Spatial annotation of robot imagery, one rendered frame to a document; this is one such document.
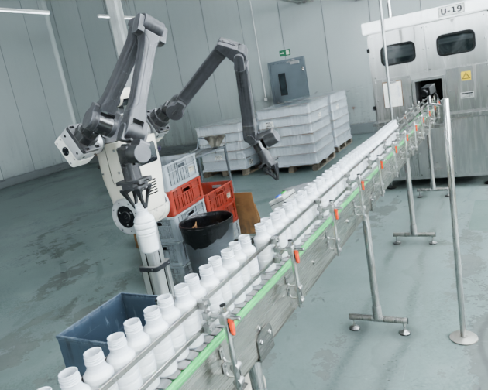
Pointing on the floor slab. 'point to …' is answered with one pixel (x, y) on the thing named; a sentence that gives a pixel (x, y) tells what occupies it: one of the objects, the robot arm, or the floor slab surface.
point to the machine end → (442, 82)
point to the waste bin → (207, 236)
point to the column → (118, 28)
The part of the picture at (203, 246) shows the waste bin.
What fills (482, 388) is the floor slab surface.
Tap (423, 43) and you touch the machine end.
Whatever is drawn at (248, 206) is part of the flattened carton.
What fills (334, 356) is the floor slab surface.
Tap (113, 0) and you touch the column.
